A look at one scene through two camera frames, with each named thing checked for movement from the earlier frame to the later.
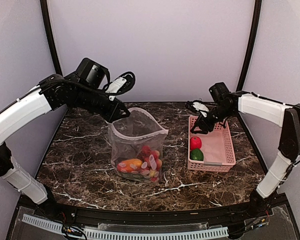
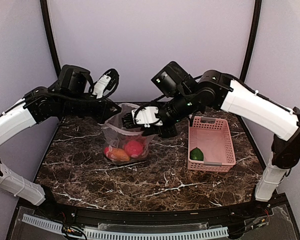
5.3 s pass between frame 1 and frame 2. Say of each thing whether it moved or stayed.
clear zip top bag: moved
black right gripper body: moved
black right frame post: stayed
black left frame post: stayed
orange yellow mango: moved
